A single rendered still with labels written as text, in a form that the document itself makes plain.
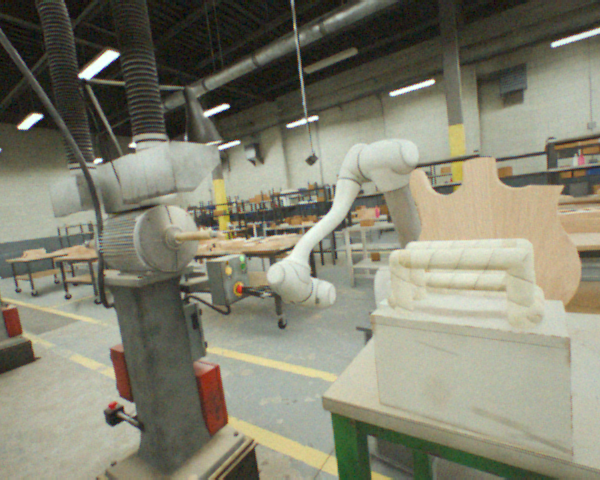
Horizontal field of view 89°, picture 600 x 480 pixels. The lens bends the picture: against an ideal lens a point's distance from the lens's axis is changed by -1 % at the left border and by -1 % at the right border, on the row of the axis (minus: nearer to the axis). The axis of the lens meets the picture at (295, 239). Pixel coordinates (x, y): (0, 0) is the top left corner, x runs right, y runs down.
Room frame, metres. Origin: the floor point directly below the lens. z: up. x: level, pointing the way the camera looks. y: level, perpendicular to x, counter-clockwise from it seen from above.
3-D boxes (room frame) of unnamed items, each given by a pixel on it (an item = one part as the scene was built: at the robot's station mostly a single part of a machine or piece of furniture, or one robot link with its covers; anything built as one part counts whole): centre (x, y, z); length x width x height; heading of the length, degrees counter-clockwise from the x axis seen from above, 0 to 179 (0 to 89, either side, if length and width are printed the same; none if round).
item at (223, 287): (1.41, 0.40, 0.99); 0.24 x 0.21 x 0.26; 55
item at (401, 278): (0.52, -0.17, 1.15); 0.03 x 0.03 x 0.09
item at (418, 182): (0.83, -0.36, 1.32); 0.07 x 0.04 x 0.09; 52
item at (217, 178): (11.06, 2.44, 2.99); 0.41 x 0.41 x 5.98; 55
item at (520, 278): (0.41, -0.30, 1.15); 0.03 x 0.03 x 0.09
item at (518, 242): (0.53, -0.29, 1.20); 0.20 x 0.03 x 0.03; 52
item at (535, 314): (0.44, -0.33, 1.12); 0.11 x 0.03 x 0.03; 143
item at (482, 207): (0.75, -0.46, 1.17); 0.35 x 0.04 x 0.40; 52
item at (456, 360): (0.50, -0.26, 1.02); 0.27 x 0.15 x 0.17; 53
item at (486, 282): (0.59, -0.33, 1.12); 0.20 x 0.03 x 0.03; 52
